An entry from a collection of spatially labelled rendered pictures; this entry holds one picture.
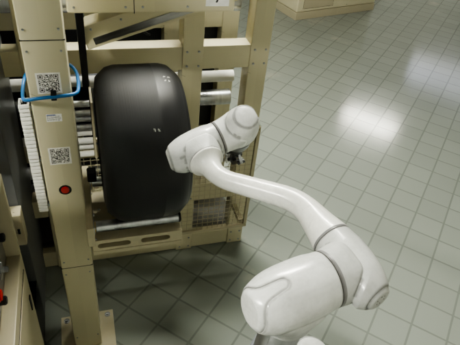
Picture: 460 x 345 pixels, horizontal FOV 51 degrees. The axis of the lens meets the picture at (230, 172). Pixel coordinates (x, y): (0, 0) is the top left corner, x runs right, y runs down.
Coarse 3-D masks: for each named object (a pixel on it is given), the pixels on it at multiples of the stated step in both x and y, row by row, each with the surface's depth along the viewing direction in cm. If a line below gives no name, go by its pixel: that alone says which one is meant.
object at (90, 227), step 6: (84, 168) 212; (84, 174) 209; (84, 180) 206; (84, 186) 203; (90, 186) 210; (90, 192) 201; (90, 198) 198; (90, 204) 195; (90, 210) 192; (90, 216) 189; (90, 222) 187; (90, 228) 184; (90, 234) 186; (90, 240) 188; (90, 246) 190
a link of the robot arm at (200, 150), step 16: (208, 128) 140; (176, 144) 138; (192, 144) 136; (208, 144) 136; (176, 160) 137; (192, 160) 135; (208, 160) 134; (208, 176) 133; (224, 176) 130; (240, 176) 129; (240, 192) 129; (256, 192) 126; (272, 192) 124; (288, 192) 123; (304, 192) 124; (288, 208) 123; (304, 208) 119; (320, 208) 118; (304, 224) 118; (320, 224) 114; (336, 224) 113
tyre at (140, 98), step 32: (128, 64) 178; (160, 64) 180; (96, 96) 168; (128, 96) 163; (160, 96) 165; (128, 128) 159; (128, 160) 160; (160, 160) 163; (128, 192) 165; (160, 192) 169
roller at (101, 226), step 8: (168, 216) 198; (176, 216) 198; (96, 224) 190; (104, 224) 191; (112, 224) 191; (120, 224) 192; (128, 224) 193; (136, 224) 194; (144, 224) 195; (152, 224) 196; (160, 224) 198
